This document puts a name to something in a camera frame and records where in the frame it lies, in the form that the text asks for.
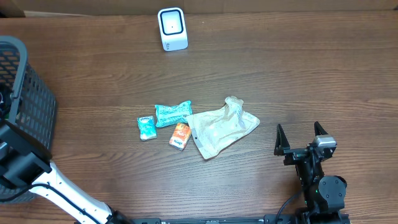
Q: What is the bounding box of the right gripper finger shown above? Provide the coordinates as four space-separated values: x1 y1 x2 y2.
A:
314 121 328 136
274 124 290 156

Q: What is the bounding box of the beige plastic pouch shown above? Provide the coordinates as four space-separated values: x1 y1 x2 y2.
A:
187 96 260 159

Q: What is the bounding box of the small orange snack packet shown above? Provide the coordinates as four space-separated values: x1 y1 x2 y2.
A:
169 123 192 151

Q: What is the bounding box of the teal snack packet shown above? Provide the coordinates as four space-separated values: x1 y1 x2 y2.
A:
155 100 193 128

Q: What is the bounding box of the small teal tissue pack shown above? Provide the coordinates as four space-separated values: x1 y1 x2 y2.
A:
137 116 157 141

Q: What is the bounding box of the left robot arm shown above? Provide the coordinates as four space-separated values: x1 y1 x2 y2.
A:
1 84 131 224

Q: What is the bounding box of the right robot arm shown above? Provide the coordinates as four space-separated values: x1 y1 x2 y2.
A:
274 122 350 224

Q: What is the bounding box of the white barcode scanner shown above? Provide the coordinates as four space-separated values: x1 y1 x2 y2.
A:
157 7 188 52

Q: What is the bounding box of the grey plastic mesh basket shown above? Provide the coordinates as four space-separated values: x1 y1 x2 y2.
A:
1 35 57 204

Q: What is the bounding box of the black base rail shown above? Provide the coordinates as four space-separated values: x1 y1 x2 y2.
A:
130 215 351 224

